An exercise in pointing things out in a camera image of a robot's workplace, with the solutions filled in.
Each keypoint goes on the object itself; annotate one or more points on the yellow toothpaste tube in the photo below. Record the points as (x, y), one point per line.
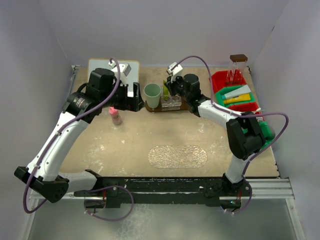
(240, 98)

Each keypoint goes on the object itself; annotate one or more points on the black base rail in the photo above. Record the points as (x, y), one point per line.
(208, 191)

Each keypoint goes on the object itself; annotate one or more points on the clear acrylic toothbrush holder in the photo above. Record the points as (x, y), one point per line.
(170, 103)

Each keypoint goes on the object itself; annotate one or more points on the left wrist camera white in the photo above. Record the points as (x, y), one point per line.
(124, 69)

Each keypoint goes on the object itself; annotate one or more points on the dark wooden oval tray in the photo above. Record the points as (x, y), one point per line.
(183, 107)

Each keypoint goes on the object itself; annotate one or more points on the white grey toothpaste tube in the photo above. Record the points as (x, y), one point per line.
(245, 89)

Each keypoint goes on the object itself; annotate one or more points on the pink cap bottle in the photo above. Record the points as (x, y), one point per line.
(115, 116)

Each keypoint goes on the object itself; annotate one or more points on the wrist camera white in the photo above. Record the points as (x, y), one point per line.
(174, 70)
(124, 69)

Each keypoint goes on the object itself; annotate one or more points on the red bin far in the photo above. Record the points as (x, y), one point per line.
(219, 80)

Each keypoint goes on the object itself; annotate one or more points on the green plastic cup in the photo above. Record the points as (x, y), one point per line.
(152, 93)

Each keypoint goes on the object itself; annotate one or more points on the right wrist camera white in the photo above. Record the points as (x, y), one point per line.
(174, 70)

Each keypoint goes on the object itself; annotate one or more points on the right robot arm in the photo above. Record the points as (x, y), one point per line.
(244, 134)

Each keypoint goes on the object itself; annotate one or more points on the clear jar brown lid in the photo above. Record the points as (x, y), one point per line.
(237, 65)

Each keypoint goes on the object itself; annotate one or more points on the textured clear oval mat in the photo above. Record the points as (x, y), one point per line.
(177, 157)

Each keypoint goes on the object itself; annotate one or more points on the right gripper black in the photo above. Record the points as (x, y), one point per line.
(170, 85)

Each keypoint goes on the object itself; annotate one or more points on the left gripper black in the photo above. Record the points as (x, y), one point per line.
(132, 104)

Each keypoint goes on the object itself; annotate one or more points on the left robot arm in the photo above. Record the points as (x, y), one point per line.
(105, 88)

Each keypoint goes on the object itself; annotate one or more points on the small whiteboard wooden frame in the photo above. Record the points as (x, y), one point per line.
(132, 76)

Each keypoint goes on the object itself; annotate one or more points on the green bin cups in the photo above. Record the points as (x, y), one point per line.
(268, 132)

